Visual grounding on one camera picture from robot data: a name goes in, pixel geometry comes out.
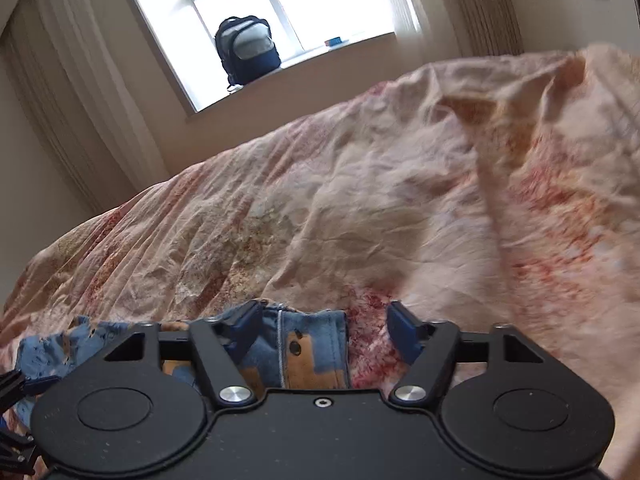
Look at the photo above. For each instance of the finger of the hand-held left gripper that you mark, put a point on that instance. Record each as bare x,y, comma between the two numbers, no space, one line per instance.
15,455
37,386

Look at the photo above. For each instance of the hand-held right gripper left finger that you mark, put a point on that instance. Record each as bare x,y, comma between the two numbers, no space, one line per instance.
243,327

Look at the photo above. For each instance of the blue orange printed pants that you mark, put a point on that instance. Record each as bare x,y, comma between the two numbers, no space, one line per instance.
300,360

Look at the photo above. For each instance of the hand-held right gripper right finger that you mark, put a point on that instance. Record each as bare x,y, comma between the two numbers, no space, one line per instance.
400,332

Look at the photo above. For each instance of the navy grey backpack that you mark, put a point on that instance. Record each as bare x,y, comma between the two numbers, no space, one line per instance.
247,50

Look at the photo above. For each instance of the beige curtain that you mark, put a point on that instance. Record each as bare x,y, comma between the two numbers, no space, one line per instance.
475,5
75,100

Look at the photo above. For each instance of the floral pink bedspread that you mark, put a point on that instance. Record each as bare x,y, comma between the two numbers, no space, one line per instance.
380,200

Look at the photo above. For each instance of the white framed window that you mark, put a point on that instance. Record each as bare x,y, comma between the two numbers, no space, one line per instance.
300,5

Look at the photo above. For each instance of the small blue box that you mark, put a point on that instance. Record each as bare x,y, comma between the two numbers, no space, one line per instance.
336,41

